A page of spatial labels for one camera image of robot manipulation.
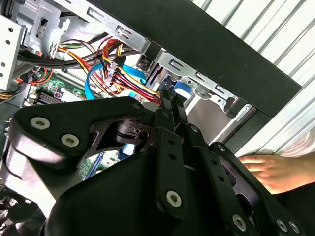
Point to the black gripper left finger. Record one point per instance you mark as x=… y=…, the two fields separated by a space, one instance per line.
x=73 y=115

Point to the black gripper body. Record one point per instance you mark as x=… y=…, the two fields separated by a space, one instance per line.
x=110 y=204

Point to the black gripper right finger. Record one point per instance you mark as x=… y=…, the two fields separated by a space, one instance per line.
x=216 y=172

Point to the hard disk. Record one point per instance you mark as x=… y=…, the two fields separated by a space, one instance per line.
x=183 y=89

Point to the person's right hand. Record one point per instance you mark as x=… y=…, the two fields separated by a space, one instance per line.
x=283 y=172

